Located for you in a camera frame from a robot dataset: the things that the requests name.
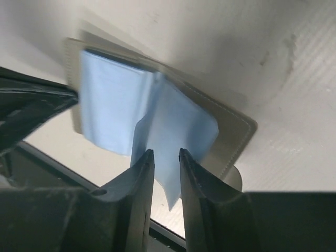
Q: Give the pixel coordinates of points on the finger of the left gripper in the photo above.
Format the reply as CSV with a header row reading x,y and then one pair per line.
x,y
28,102

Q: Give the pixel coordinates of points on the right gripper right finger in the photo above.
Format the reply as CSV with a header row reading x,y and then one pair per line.
x,y
218,217

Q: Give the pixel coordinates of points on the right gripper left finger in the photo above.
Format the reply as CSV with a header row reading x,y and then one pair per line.
x,y
114,217

